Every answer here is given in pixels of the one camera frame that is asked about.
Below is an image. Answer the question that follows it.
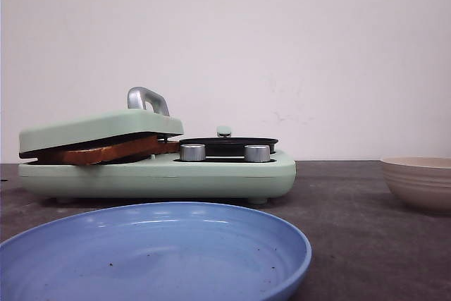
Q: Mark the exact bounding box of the white bread slice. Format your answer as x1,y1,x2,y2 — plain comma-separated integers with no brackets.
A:
151,140,180,154
37,136,159,166

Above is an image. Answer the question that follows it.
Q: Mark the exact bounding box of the breakfast maker hinged lid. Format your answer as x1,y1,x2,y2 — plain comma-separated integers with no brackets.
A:
19,87,184,159

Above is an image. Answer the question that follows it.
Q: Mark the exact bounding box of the mint green breakfast maker base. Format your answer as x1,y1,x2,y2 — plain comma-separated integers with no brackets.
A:
18,150,296,203

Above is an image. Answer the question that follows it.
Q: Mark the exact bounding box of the black round frying pan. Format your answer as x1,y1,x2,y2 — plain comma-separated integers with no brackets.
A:
179,126,278,156

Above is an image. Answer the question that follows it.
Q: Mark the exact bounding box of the right silver control knob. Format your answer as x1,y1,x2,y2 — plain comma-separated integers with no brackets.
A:
244,145,271,163

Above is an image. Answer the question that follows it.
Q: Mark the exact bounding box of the silver control knob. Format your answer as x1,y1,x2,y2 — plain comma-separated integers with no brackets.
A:
180,144,206,162
244,145,271,163

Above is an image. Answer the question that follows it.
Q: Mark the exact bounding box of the left silver control knob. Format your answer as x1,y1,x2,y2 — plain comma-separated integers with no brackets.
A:
180,144,206,162

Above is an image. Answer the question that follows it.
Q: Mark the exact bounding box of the blue round plate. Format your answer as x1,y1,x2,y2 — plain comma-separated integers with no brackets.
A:
1,202,312,300

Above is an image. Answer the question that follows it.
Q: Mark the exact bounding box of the beige ribbed bowl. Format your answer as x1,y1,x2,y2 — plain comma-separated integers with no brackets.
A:
381,156,450,214

